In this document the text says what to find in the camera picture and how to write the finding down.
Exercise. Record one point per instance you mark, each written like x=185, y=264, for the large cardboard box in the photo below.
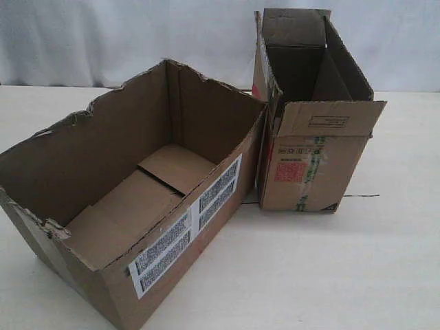
x=122, y=198

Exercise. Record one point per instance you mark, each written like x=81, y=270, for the tall cardboard box green tape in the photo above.
x=321, y=110

